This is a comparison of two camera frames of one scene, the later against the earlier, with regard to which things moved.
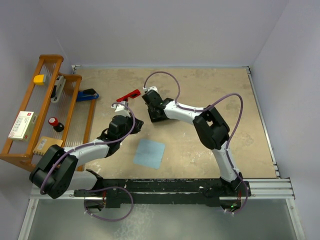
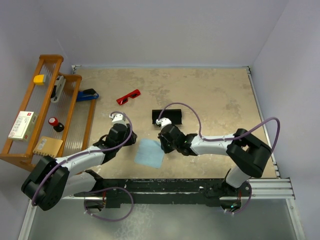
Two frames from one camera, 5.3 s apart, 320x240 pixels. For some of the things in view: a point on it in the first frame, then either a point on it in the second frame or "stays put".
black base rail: x=120 y=193 stays put
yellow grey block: x=40 y=79 stays put
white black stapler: x=57 y=88 stays put
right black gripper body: x=153 y=114 -> x=168 y=147
